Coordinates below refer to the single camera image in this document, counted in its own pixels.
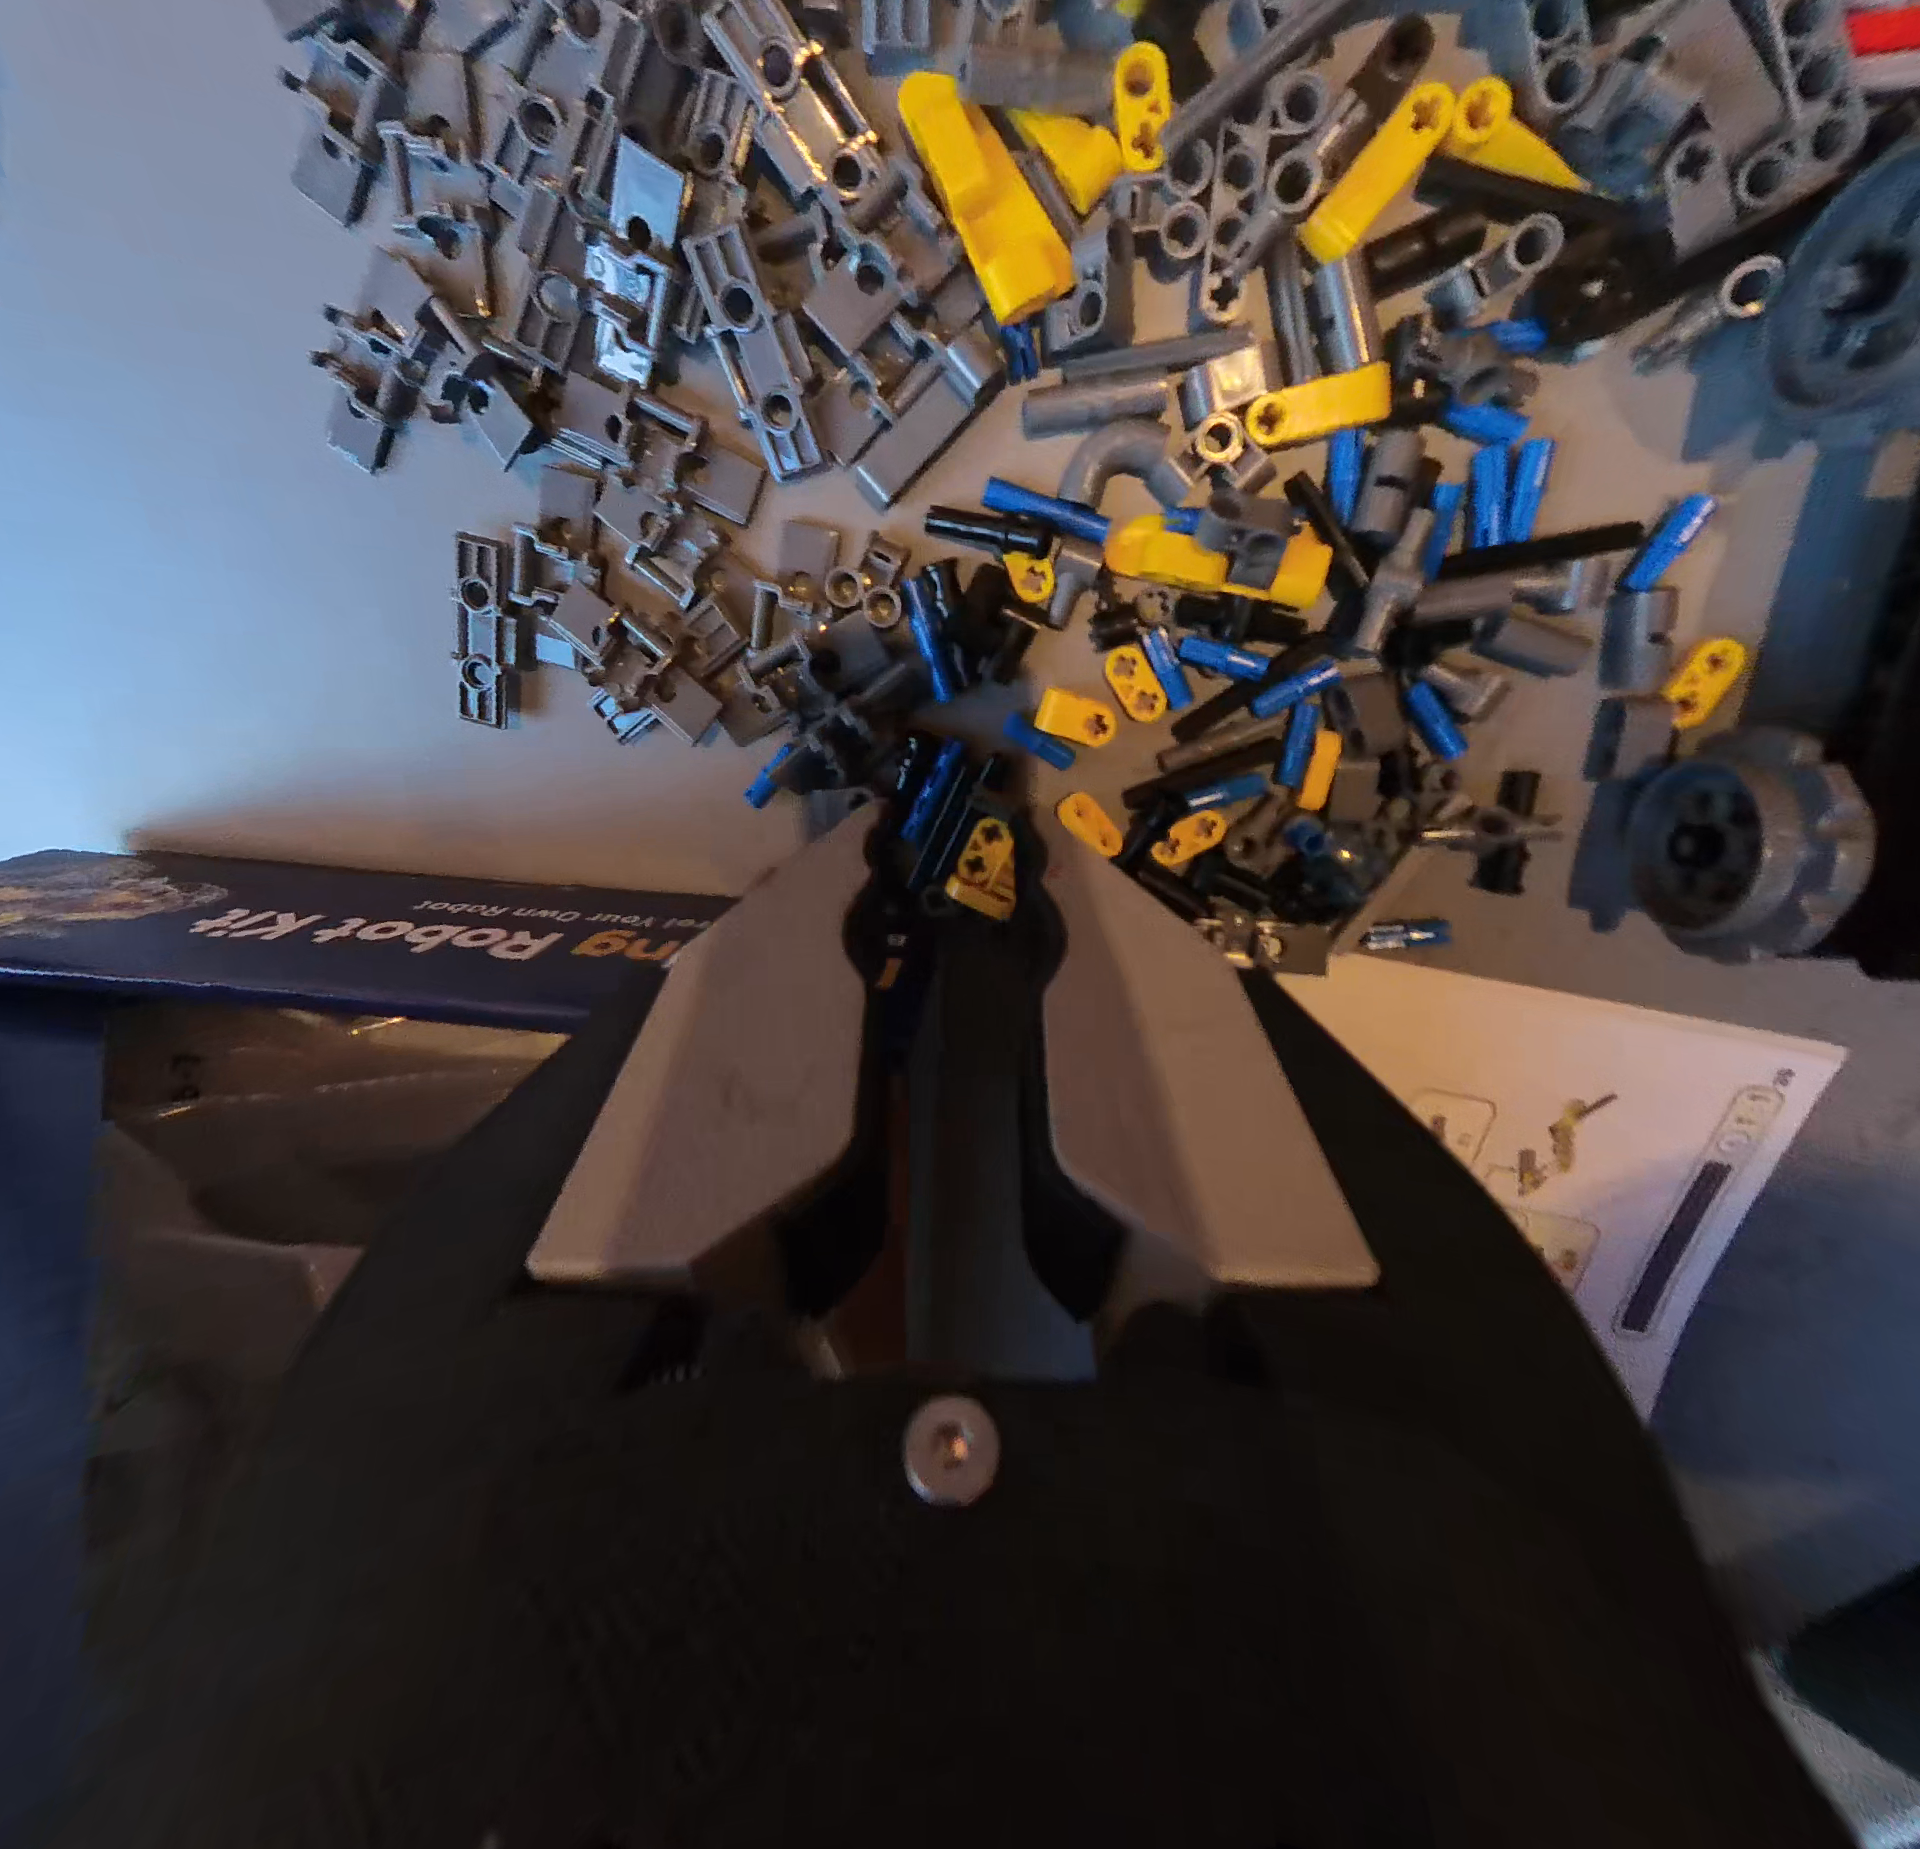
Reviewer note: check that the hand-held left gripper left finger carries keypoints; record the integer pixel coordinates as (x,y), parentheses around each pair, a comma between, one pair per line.
(720,1113)

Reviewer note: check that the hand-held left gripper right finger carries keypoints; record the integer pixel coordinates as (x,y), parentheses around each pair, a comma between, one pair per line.
(1185,1113)

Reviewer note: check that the small yellow connector piece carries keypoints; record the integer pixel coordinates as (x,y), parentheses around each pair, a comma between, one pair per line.
(984,867)

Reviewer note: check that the pile of small connector pieces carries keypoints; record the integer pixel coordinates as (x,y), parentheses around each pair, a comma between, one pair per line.
(1351,604)

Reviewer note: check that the yellow brick vehicle model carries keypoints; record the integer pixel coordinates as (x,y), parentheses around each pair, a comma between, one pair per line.
(1750,844)

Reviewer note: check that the grey desk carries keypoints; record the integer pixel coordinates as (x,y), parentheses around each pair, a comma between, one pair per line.
(226,604)

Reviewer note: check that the blue connector pin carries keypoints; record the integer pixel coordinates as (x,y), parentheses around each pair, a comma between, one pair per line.
(1415,932)

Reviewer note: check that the blue kit box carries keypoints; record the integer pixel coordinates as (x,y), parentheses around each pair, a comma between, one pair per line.
(300,949)

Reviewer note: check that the white instruction booklet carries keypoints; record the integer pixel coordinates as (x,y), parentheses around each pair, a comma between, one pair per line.
(1726,1113)

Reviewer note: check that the pile of grey track links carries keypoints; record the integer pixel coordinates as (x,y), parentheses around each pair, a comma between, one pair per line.
(599,274)

